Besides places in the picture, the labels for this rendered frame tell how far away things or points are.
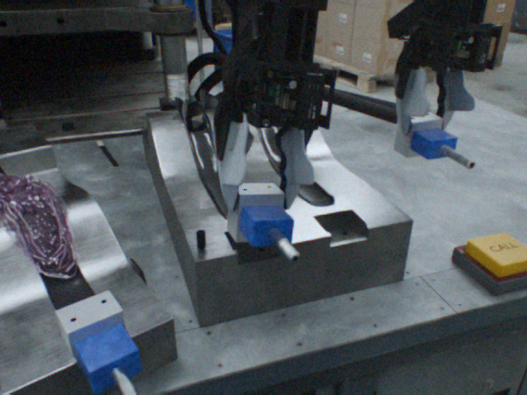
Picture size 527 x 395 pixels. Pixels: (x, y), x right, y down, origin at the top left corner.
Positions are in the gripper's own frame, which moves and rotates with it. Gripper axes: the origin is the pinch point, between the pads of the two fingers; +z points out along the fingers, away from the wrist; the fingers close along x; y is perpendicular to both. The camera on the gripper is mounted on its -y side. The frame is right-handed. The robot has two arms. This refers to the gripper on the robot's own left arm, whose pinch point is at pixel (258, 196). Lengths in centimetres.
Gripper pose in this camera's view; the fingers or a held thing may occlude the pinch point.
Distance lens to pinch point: 50.8
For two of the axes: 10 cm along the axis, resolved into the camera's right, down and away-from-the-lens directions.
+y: 3.3, 3.2, -8.9
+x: 9.4, -0.2, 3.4
